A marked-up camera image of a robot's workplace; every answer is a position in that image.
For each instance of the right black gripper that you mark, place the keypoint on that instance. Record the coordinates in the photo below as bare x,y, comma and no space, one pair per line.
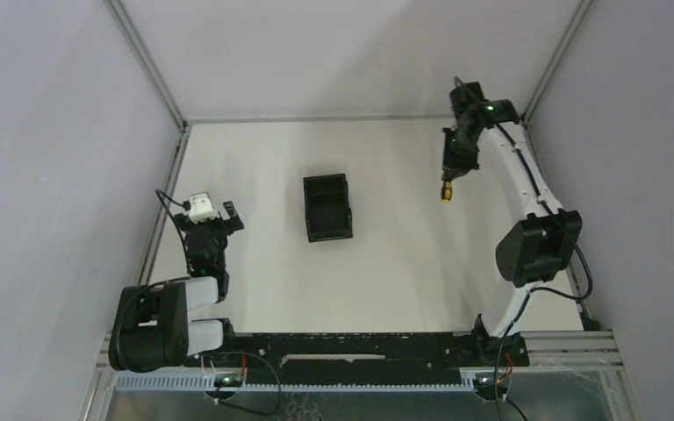
453,166

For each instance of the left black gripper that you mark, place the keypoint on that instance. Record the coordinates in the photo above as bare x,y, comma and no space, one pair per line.
214,224

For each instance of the black yellow screwdriver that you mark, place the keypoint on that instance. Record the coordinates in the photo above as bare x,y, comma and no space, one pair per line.
446,191

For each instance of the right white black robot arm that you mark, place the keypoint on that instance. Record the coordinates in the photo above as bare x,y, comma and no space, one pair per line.
544,235

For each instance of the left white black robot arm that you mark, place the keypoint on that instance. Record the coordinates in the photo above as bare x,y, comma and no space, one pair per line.
153,328

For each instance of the black plastic bin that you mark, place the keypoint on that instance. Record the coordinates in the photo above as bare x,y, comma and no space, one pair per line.
328,215

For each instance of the left controller board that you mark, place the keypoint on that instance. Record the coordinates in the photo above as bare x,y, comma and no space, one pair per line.
228,381

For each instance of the controller board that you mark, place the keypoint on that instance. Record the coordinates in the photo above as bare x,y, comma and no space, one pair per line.
228,381
489,381

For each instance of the right controller board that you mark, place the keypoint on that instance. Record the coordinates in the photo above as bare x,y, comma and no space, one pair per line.
489,381

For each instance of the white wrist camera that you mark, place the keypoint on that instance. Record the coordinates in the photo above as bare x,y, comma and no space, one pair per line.
202,208

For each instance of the aluminium frame rail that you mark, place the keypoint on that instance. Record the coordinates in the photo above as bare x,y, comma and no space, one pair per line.
143,56

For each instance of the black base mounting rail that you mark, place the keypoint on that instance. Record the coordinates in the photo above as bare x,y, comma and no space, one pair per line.
366,359

